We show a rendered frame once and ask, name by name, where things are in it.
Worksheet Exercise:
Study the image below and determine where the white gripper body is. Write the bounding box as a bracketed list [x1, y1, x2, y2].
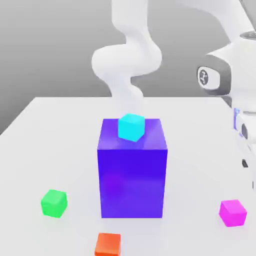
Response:
[247, 169, 256, 198]

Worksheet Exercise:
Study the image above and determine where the small magenta cube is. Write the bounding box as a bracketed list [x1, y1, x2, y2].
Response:
[218, 199, 248, 228]

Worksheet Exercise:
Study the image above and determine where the small cyan cube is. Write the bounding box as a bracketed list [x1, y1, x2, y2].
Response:
[117, 113, 146, 143]

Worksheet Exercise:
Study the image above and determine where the small orange cube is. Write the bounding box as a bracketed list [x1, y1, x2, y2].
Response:
[94, 232, 122, 256]

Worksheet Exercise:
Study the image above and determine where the small green cube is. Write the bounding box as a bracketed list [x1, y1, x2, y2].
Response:
[40, 189, 68, 219]

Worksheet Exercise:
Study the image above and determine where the large blue box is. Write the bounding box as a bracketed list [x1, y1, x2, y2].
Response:
[96, 118, 168, 219]

